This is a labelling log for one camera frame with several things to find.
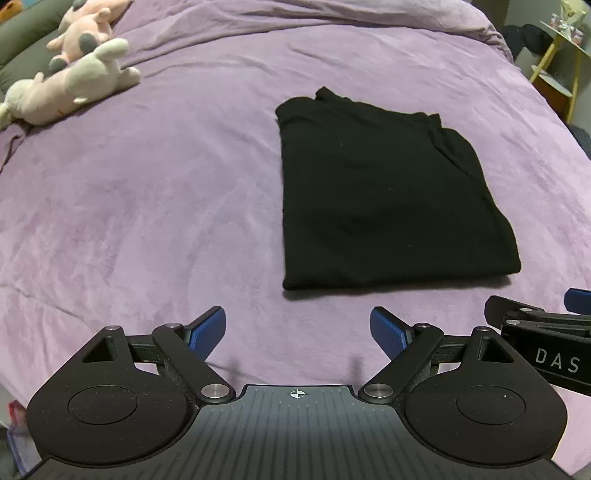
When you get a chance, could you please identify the orange plush toy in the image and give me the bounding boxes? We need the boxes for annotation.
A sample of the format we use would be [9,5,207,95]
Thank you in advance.
[0,0,23,24]

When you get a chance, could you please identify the dark clothes on chair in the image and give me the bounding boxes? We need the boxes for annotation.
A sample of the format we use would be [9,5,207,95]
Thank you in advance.
[501,24,553,60]

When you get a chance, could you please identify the grey pillow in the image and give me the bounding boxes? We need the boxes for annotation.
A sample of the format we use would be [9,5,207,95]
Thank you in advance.
[1,0,72,95]

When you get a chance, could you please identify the black long-sleeve shirt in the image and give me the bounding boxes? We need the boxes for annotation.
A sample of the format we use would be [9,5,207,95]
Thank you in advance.
[276,88,522,291]

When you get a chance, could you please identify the yellow-legged side table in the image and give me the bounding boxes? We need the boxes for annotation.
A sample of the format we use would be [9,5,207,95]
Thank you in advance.
[529,20,590,123]

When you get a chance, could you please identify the white plush bunny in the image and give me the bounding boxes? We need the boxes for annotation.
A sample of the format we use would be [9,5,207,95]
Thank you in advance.
[1,38,141,128]

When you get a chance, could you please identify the flower bouquet in paper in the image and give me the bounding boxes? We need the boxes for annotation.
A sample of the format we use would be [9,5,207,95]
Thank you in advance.
[550,0,590,45]

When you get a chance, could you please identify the pink plush toy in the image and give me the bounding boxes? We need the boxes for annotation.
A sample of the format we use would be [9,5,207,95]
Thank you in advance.
[46,0,131,75]

